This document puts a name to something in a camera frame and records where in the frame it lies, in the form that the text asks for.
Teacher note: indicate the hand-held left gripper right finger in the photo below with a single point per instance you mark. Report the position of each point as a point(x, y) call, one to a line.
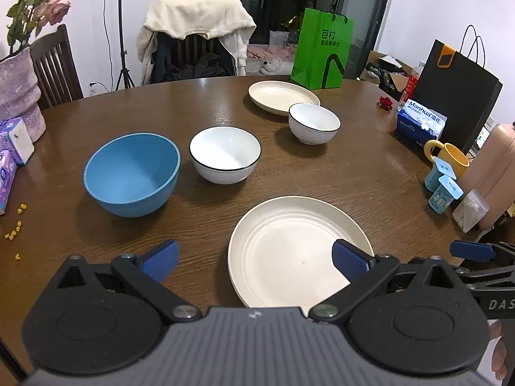
point(350, 263)

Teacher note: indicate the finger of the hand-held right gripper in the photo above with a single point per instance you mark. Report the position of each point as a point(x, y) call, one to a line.
point(472, 250)

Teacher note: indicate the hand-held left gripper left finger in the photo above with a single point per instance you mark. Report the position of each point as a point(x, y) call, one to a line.
point(161, 259)

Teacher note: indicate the cream plate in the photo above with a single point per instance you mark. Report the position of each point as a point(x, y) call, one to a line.
point(297, 249)
point(277, 94)

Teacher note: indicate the blue bowl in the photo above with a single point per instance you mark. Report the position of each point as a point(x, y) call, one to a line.
point(128, 173)

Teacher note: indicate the white bowl black rim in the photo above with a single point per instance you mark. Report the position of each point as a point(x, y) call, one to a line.
point(225, 150)
point(314, 122)

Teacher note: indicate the person's right hand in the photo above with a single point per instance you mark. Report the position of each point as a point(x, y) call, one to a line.
point(499, 354)

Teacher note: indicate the clear cotton swab box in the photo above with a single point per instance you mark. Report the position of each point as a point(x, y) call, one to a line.
point(468, 211)

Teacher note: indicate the small blue yogurt cup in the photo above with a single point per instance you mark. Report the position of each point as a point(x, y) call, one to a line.
point(444, 197)
point(438, 175)

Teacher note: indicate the pink container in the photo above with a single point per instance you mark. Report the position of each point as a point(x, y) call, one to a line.
point(491, 169)

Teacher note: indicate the yellow mug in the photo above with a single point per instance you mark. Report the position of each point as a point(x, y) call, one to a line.
point(454, 157)

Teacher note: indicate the blue tissue box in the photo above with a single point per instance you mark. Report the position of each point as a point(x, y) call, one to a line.
point(420, 122)

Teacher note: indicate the scattered yellow corn kernels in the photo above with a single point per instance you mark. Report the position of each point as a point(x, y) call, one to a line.
point(18, 225)

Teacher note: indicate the black paper bag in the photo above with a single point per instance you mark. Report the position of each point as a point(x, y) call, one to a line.
point(454, 88)

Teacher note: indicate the small red flower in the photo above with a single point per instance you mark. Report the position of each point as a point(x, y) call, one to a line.
point(385, 103)

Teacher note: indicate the purple tissue pack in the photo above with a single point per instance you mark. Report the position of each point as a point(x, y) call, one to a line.
point(16, 138)
point(6, 181)

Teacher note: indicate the red label plastic bottle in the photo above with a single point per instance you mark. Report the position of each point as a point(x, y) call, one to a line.
point(410, 84)

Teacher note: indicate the black garment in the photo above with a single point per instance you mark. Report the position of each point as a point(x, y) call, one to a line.
point(209, 68)

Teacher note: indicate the cardboard box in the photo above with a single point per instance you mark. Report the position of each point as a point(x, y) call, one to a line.
point(382, 68)

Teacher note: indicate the white plush toy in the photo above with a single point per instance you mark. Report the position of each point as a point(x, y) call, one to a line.
point(271, 64)

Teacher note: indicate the dark wooden chair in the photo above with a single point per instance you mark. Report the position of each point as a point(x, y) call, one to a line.
point(197, 48)
point(52, 72)

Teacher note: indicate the green paper bag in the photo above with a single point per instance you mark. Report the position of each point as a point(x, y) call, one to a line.
point(322, 48)

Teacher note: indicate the purple textured vase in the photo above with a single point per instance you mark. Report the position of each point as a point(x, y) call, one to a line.
point(18, 92)

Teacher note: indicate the pile of pink clothes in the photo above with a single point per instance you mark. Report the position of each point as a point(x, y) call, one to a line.
point(273, 51)

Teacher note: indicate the black light stand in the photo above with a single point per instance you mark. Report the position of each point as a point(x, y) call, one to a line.
point(120, 28)

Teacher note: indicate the chair draped with clothes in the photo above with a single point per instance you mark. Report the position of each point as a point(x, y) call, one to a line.
point(193, 16)

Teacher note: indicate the bunch of dried pink roses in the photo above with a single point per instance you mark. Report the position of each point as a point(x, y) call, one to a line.
point(44, 4)

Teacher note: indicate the white wall socket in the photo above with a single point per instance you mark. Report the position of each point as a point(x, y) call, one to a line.
point(92, 88)

